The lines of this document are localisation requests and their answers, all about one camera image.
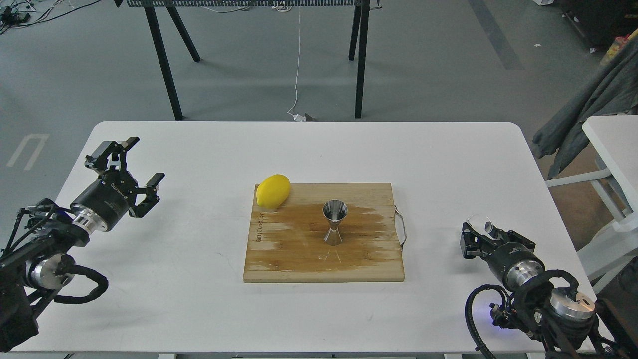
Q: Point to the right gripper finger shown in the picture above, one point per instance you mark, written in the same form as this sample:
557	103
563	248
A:
498	237
476	242

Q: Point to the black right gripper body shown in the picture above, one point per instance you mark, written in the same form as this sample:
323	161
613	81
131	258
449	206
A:
513	263

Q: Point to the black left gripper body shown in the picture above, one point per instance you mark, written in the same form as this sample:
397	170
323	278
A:
108	199

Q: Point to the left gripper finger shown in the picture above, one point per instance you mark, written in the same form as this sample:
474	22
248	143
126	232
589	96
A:
150	193
110	156

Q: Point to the steel double jigger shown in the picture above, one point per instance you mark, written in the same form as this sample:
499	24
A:
335	211

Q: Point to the small clear glass cup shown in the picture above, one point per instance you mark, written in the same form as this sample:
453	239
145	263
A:
480	224

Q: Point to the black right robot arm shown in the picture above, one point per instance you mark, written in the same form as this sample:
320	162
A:
544	304

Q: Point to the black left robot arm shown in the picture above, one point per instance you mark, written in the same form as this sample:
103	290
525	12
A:
36	268

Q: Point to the yellow lemon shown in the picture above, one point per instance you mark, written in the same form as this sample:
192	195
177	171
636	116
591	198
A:
273	191

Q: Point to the wooden cutting board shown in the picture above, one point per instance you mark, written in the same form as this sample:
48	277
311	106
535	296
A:
287	244

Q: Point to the white side table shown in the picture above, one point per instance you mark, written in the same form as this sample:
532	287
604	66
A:
615	141

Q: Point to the grey jacket on chair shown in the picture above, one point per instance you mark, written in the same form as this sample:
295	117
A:
612	90

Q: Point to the black metal frame table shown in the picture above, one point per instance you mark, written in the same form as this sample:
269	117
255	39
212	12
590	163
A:
256	40

